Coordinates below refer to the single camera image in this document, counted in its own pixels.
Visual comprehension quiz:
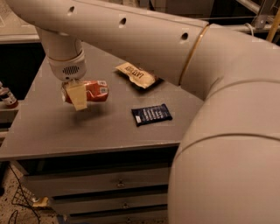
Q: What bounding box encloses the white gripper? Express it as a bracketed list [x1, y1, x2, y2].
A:
[47, 49, 87, 111]

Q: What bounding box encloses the red coke can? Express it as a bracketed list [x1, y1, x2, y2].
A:
[61, 80, 109, 105]

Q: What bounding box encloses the small brown bottle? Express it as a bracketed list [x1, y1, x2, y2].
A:
[0, 81, 18, 109]

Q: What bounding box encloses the brown chips bag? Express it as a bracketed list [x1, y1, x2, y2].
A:
[116, 62, 162, 89]

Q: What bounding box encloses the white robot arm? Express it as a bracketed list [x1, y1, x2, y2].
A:
[6, 0, 280, 224]

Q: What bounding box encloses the dark blue snack bar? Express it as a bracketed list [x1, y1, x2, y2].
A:
[131, 103, 172, 127]

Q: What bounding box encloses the black wire basket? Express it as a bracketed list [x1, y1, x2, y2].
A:
[8, 164, 41, 224]

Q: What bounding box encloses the white cable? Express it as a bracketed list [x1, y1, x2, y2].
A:
[244, 22, 256, 38]

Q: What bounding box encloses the grey drawer cabinet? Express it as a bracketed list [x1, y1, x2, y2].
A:
[0, 45, 202, 224]

